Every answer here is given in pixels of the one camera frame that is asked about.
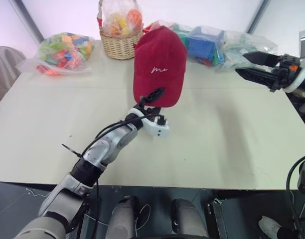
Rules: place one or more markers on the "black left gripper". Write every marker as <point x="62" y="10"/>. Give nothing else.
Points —
<point x="143" y="104"/>

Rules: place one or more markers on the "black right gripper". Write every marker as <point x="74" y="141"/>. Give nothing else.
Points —
<point x="284" y="69"/>

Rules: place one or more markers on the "red baseball cap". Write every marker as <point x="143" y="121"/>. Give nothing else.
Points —
<point x="160" y="62"/>

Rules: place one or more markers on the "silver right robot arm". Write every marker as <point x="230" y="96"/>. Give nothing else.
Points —
<point x="304" y="179"/>

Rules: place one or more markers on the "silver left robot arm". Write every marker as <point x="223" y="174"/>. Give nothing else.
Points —
<point x="110" y="142"/>

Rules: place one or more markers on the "clear bag of pale items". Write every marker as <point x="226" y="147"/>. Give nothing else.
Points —
<point x="242" y="44"/>

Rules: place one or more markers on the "clear bag of blue blocks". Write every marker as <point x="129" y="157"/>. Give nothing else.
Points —
<point x="204" y="47"/>

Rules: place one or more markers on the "woven wicker basket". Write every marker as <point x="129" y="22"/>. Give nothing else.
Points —
<point x="118" y="46"/>

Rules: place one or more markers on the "clear bag with red item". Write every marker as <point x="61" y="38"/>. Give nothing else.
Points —
<point x="152" y="25"/>

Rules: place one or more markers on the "clear bag of orange toys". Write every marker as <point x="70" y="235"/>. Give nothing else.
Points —
<point x="121" y="20"/>

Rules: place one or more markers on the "clear bag of colourful blocks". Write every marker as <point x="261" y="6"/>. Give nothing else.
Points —
<point x="62" y="53"/>

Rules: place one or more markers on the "grey rounded robot leg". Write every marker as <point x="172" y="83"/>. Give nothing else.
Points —
<point x="123" y="219"/>
<point x="190" y="219"/>

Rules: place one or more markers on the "grey fabric chair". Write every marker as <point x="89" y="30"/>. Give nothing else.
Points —
<point x="4" y="72"/>

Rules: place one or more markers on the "white shoe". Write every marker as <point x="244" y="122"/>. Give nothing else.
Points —
<point x="269" y="225"/>

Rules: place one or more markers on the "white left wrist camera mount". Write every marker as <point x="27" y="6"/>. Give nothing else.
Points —
<point x="157" y="129"/>

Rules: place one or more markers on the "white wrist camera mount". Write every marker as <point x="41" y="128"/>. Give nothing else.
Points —
<point x="157" y="129"/>
<point x="303" y="77"/>

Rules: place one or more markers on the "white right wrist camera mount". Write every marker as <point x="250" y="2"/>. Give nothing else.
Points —
<point x="303" y="77"/>

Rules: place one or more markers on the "black metal bracket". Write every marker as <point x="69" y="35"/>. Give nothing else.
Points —
<point x="213" y="216"/>

